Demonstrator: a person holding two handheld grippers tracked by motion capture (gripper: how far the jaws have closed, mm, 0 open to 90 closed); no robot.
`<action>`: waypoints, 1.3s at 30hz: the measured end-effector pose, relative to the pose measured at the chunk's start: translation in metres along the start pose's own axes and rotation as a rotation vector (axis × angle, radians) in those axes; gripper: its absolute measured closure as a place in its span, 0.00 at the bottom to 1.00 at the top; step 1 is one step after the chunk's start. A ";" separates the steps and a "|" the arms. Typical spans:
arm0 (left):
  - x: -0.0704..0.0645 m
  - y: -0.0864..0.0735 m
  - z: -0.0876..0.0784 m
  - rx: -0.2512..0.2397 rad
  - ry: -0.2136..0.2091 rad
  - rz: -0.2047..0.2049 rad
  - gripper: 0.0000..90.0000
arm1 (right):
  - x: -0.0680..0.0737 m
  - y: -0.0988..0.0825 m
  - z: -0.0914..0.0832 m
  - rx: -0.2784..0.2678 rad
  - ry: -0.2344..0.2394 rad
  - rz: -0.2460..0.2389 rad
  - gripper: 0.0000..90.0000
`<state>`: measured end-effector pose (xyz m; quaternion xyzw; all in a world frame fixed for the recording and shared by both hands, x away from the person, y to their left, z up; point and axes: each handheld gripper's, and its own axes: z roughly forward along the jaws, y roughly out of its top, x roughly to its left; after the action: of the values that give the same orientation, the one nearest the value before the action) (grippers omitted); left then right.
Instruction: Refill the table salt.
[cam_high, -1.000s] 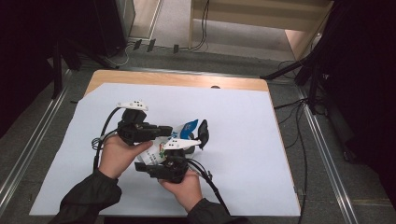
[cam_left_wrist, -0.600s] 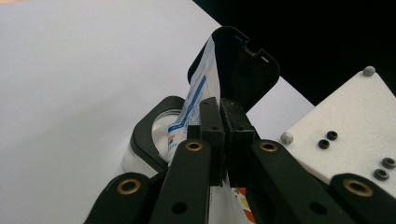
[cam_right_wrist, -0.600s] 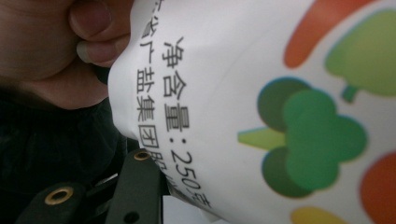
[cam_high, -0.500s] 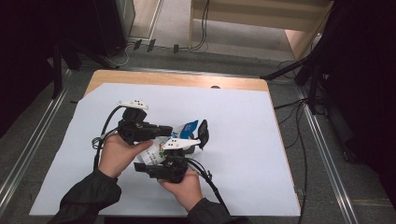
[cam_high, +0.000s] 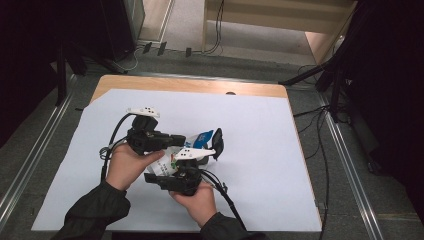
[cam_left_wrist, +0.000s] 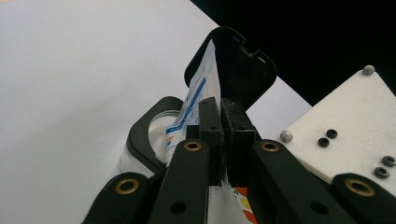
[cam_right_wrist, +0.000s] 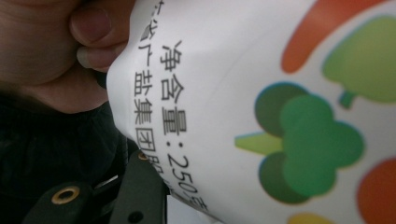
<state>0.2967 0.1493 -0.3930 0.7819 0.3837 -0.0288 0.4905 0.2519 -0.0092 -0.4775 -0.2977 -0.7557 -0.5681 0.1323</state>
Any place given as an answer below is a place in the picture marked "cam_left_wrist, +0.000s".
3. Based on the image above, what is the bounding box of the white paper sheet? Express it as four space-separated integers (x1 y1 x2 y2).
0 0 313 224

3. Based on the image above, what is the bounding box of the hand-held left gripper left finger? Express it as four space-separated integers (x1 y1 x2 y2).
148 96 226 224

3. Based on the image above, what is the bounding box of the blue and white milk pouch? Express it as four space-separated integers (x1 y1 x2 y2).
163 38 260 224

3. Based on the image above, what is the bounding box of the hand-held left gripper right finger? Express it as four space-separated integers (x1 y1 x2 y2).
219 98 358 224

